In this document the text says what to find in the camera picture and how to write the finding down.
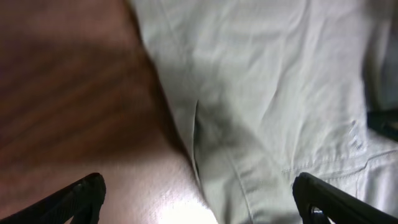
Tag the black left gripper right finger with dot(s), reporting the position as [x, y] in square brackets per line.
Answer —
[320, 202]

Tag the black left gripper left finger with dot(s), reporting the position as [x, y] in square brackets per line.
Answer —
[79, 202]

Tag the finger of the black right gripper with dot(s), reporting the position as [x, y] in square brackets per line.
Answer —
[384, 123]

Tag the khaki green shorts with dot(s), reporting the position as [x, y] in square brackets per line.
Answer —
[261, 91]

